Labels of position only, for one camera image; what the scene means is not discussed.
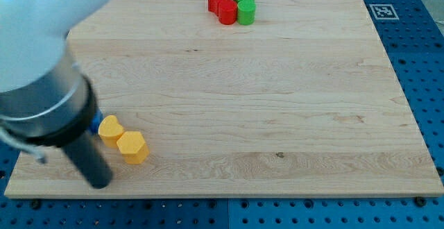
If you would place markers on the yellow hexagon block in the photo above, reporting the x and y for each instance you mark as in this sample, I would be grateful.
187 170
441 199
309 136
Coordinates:
133 147

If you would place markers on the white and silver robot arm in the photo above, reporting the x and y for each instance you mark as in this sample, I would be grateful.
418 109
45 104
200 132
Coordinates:
46 100

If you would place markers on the wooden board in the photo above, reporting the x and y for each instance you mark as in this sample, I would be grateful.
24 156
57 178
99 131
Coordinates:
304 103

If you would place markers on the red cylinder block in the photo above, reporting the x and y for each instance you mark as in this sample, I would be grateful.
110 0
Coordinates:
227 12

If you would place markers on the green cylinder block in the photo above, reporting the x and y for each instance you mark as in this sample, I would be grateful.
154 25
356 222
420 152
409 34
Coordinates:
246 12

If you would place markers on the yellow heart block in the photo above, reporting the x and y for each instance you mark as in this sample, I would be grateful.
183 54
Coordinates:
110 130

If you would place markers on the blue block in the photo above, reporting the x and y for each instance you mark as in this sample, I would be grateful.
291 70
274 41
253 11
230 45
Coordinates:
96 121

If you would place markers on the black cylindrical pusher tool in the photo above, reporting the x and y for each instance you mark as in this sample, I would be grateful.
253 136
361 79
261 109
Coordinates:
85 156

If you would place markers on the white fiducial marker tag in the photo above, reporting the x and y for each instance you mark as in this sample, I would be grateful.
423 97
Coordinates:
382 11

